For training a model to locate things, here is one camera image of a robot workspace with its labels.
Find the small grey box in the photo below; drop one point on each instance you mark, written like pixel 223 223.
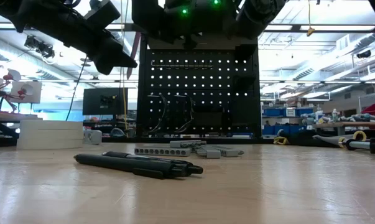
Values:
pixel 92 137

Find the blue storage bin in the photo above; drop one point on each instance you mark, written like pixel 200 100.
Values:
pixel 272 112
pixel 305 111

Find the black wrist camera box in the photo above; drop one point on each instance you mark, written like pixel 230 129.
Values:
pixel 101 12

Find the black ceiling device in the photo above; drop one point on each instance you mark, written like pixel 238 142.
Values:
pixel 39 46

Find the black aluminium table frame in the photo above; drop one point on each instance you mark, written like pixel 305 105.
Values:
pixel 118 140

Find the black pegboard cart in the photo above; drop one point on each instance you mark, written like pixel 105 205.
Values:
pixel 199 93

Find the black pen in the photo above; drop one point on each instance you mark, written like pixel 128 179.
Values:
pixel 118 163
pixel 122 154

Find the wooden side table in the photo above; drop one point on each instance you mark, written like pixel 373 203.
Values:
pixel 13 116

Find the black glove grey cuff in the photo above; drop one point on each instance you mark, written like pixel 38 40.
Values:
pixel 330 139

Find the white box with hole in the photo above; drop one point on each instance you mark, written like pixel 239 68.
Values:
pixel 35 93

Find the clear bottle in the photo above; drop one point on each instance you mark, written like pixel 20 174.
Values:
pixel 335 115

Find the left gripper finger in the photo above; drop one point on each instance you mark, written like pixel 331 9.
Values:
pixel 118 60

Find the wooden workbench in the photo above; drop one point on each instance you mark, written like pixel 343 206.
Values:
pixel 349 124

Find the black monitor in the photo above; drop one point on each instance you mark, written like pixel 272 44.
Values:
pixel 94 101

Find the black ceiling camera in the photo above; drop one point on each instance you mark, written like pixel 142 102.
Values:
pixel 363 53

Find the black pegboard bin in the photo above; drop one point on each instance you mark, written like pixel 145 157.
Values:
pixel 207 119
pixel 244 115

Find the red and white figure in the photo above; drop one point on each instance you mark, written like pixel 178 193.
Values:
pixel 0 93

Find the white tape roll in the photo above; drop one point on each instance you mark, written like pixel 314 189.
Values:
pixel 50 135

